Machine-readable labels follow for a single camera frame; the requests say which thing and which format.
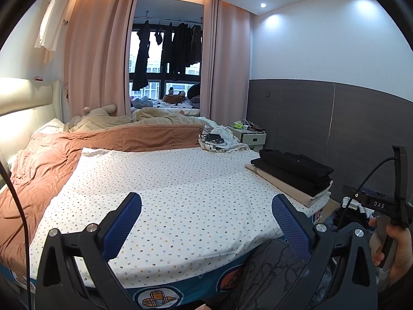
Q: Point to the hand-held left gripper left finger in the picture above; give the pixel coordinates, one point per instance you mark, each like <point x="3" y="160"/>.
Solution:
<point x="122" y="222"/>

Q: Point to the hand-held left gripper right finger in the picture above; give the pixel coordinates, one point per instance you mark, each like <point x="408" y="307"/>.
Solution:
<point x="290" y="229"/>

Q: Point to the black button shirt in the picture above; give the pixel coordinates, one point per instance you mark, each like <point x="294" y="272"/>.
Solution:
<point x="290" y="161"/>

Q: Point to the row of hanging dark clothes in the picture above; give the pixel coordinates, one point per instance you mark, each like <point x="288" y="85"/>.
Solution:
<point x="177" y="51"/>

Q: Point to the person's right hand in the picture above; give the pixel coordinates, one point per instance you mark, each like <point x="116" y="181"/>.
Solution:
<point x="405" y="248"/>

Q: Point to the white crumpled cloth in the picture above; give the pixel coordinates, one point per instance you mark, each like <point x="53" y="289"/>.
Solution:
<point x="355" y="203"/>

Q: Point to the beige folded cloth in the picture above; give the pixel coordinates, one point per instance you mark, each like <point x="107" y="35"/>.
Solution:
<point x="284" y="187"/>

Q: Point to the cardboard sheet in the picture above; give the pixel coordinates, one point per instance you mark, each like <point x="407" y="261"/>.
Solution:
<point x="329" y="211"/>

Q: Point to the white folded cloth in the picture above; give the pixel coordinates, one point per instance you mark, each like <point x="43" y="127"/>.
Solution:
<point x="322" y="197"/>

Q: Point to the black folded garment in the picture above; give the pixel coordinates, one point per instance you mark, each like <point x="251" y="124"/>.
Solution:
<point x="306" y="184"/>

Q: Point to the grey patterned pants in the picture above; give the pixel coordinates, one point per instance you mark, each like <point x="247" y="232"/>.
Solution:
<point x="258" y="281"/>

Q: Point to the white floral bed sheet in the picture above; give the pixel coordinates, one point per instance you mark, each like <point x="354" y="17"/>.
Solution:
<point x="177" y="193"/>

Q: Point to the orange-brown blanket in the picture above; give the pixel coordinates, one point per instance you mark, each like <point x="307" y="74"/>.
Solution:
<point x="129" y="139"/>

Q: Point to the white nightstand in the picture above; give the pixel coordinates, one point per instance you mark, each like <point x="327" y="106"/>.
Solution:
<point x="253" y="137"/>

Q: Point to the white patterned cloth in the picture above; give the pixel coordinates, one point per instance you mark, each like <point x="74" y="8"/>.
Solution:
<point x="232" y="140"/>

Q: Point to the beige plush toy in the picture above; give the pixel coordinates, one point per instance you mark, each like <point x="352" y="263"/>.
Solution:
<point x="100" y="111"/>

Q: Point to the beige duvet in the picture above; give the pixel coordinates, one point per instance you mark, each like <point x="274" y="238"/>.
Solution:
<point x="167" y="118"/>

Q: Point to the green item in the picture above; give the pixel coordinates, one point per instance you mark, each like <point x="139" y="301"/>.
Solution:
<point x="239" y="124"/>

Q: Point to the blue plush toy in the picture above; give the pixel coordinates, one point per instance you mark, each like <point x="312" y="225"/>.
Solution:
<point x="142" y="102"/>

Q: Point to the white pillow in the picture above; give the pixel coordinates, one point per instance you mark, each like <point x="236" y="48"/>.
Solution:
<point x="48" y="126"/>

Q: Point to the floral window seat mattress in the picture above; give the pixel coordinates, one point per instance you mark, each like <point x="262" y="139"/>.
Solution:
<point x="174" y="106"/>

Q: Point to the brown plush toy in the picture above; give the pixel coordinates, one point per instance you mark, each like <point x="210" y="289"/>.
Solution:
<point x="171" y="98"/>

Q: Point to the dark round cushion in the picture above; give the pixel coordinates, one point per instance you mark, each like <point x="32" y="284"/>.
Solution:
<point x="194" y="93"/>

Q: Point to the white padded headboard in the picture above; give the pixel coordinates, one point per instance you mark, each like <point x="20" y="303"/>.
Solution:
<point x="29" y="103"/>

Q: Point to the pink curtain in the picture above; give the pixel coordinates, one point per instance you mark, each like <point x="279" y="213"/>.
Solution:
<point x="226" y="64"/>
<point x="96" y="55"/>

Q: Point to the white hanging garment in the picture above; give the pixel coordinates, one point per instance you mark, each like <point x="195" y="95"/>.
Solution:
<point x="51" y="22"/>

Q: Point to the metal clothes rail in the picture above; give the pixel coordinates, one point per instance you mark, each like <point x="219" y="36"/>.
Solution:
<point x="167" y="17"/>

